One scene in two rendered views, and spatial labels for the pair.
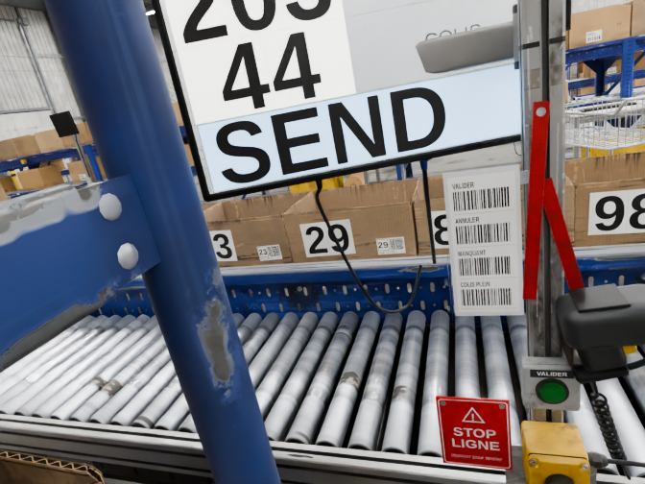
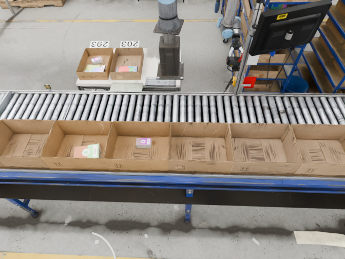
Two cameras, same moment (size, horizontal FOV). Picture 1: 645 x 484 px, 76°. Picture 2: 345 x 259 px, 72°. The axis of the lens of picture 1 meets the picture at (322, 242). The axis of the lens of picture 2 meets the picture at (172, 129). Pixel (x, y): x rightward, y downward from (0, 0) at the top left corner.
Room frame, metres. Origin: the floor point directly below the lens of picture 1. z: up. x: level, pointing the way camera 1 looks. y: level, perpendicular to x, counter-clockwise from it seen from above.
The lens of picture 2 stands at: (1.77, -1.26, 2.28)
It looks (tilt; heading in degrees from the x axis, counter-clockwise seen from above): 53 degrees down; 164
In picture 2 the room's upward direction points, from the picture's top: 2 degrees counter-clockwise
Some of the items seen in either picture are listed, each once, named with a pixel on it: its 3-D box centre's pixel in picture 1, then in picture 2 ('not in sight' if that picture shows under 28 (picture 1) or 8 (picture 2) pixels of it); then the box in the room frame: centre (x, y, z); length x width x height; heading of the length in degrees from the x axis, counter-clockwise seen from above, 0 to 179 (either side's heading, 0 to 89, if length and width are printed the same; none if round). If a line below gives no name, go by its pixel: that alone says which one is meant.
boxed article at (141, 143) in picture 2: not in sight; (144, 143); (0.83, -1.20, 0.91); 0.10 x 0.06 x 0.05; 71
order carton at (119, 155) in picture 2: not in sight; (139, 146); (0.89, -1.23, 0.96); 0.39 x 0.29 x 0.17; 69
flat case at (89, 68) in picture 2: not in sight; (94, 70); (-0.24, -1.44, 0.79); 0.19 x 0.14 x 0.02; 67
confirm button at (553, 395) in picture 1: (551, 390); not in sight; (0.43, -0.25, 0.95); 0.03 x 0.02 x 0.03; 69
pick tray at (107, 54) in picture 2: not in sight; (96, 63); (-0.32, -1.41, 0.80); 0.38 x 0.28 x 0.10; 161
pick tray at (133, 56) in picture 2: not in sight; (127, 63); (-0.22, -1.11, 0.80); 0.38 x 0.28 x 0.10; 161
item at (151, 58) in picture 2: not in sight; (132, 66); (-0.25, -1.07, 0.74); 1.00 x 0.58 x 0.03; 69
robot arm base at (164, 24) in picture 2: not in sight; (168, 19); (-0.02, -0.73, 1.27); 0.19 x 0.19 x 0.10
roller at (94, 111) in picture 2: not in sight; (92, 115); (0.29, -1.54, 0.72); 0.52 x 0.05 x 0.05; 159
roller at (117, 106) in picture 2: not in sight; (114, 116); (0.36, -1.36, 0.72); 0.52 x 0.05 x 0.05; 159
